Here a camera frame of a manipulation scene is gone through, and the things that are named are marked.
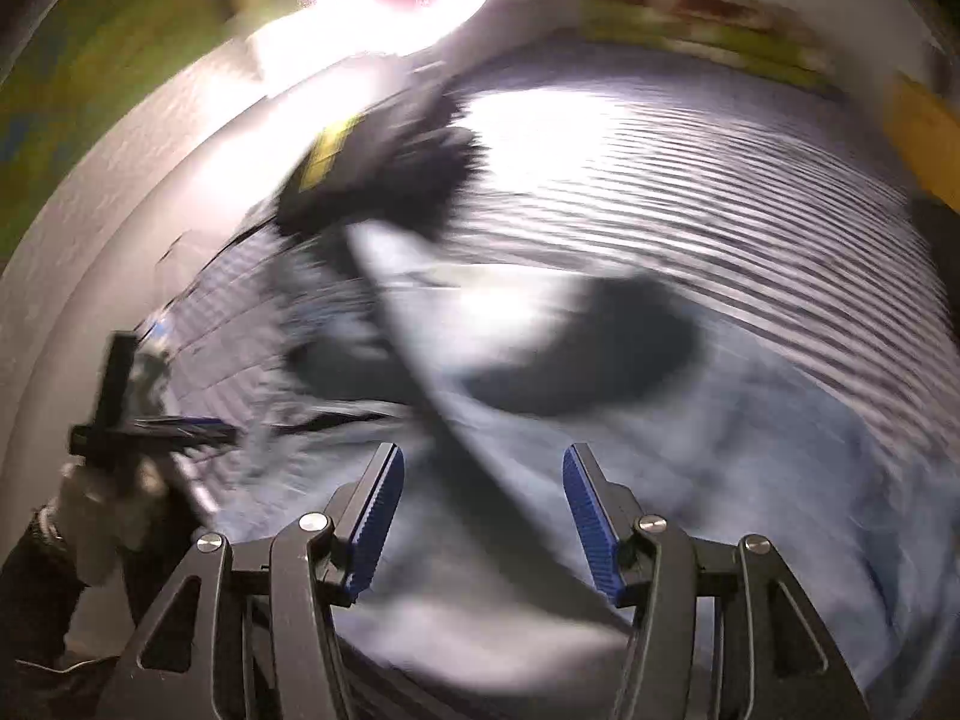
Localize green patterned pillow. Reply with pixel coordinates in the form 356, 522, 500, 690
581, 0, 842, 92

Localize yellow slatted panel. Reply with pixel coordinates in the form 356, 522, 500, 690
885, 73, 960, 197

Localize light blue denim shirt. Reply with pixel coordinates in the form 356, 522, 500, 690
247, 225, 935, 702

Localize black folded clothes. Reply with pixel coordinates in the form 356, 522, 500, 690
274, 82, 482, 242

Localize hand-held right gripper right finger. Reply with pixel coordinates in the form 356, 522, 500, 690
562, 442, 871, 720

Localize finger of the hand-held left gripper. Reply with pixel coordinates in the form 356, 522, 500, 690
133, 414, 241, 458

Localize person's left hand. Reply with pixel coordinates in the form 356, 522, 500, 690
58, 457, 172, 587

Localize striped blanket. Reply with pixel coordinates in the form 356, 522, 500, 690
146, 37, 955, 470

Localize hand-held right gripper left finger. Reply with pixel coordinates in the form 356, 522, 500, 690
97, 442, 407, 720

